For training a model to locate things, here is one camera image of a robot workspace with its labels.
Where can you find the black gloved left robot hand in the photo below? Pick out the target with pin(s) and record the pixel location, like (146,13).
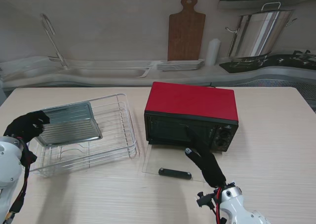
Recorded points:
(24,126)

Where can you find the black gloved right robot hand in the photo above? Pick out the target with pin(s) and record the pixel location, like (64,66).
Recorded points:
(209,167)

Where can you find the black oven knob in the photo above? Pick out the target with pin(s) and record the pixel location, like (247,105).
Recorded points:
(220,143)
(224,134)

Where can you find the red black toaster oven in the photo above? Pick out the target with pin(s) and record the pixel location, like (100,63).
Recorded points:
(192,100)

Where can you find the chrome kitchen faucet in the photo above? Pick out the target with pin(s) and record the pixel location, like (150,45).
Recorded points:
(55,46)

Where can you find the steel kitchen sink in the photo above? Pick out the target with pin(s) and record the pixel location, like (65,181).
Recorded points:
(106,72)

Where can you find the stack of white plates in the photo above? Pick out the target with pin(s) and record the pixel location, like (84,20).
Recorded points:
(180,65)

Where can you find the white paper towel roll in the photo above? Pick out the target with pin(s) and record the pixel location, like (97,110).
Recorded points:
(213,52)

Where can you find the black gas stove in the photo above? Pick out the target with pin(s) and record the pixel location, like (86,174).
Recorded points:
(271,62)

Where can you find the brown wooden cutting board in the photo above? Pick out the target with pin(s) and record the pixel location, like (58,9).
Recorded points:
(185,36)

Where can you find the stainless steel stock pot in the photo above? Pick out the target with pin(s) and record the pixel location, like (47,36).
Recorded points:
(259,33)

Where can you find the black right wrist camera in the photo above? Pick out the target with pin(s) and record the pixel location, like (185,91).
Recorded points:
(205,200)

